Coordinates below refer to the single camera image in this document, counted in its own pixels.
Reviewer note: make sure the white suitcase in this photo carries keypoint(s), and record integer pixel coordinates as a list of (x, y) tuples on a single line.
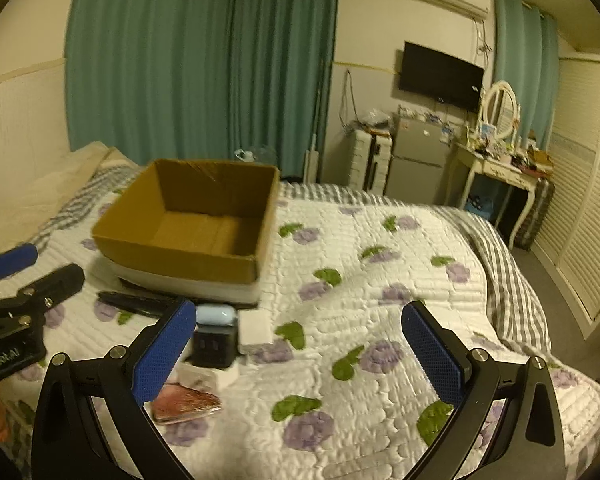
[(370, 157)]

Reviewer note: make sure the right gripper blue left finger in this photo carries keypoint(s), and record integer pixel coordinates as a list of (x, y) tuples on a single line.
[(157, 348)]

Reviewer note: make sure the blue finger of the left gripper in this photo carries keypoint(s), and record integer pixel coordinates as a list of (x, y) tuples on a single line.
[(17, 259), (53, 288)]

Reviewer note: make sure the small black box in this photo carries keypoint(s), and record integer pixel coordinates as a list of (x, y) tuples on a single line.
[(213, 346)]

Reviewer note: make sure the white louvered wardrobe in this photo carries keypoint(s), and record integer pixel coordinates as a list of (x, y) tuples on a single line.
[(568, 243)]

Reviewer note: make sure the white plug charger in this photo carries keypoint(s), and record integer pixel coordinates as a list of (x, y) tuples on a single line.
[(206, 378)]

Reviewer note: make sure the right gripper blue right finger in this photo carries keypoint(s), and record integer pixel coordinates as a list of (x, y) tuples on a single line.
[(442, 356)]

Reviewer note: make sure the teal window curtain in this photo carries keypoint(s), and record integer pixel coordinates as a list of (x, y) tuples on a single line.
[(200, 78)]

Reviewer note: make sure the teal side curtain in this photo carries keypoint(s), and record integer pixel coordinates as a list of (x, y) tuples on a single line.
[(526, 56)]

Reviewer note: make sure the black wall television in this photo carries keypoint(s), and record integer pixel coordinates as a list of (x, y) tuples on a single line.
[(441, 76)]

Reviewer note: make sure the white charger adapter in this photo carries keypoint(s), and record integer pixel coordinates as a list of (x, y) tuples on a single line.
[(254, 328)]

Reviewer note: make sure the white mop handle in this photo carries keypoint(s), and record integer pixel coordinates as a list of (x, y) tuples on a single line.
[(312, 155)]

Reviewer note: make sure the oval white mirror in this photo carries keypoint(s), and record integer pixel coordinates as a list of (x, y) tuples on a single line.
[(499, 112)]

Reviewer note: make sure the black remote control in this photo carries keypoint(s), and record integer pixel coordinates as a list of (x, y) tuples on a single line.
[(142, 305)]

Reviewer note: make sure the light blue earbuds case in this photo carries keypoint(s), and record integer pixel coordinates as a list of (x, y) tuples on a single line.
[(215, 315)]

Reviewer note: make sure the brown cardboard box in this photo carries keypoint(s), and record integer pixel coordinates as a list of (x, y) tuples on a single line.
[(196, 228)]

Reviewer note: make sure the red rose pattern wallet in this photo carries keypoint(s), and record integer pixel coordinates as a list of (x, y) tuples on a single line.
[(176, 403)]

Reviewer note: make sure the grey checked bed sheet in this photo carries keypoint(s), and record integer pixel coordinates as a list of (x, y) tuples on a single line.
[(512, 306)]

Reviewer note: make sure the blue waste basket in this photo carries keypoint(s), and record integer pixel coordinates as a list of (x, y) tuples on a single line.
[(481, 206)]

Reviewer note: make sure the grey mini fridge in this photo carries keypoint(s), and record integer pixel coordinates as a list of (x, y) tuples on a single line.
[(419, 154)]

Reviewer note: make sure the beige pillow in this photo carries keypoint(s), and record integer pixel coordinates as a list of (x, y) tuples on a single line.
[(64, 197)]

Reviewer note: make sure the clear water jug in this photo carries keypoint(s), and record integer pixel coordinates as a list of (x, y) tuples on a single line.
[(262, 155)]

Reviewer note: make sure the white dressing table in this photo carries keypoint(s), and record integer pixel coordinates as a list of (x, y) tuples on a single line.
[(464, 166)]

